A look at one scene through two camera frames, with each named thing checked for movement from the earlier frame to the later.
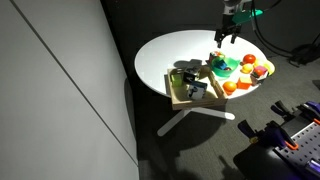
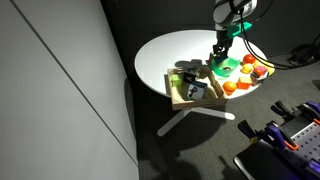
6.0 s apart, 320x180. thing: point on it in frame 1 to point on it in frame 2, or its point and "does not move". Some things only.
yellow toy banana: x=264 y=65 does not move
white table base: x=177 y=118 does not move
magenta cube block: x=260 y=70 does not move
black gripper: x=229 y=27 to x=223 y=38
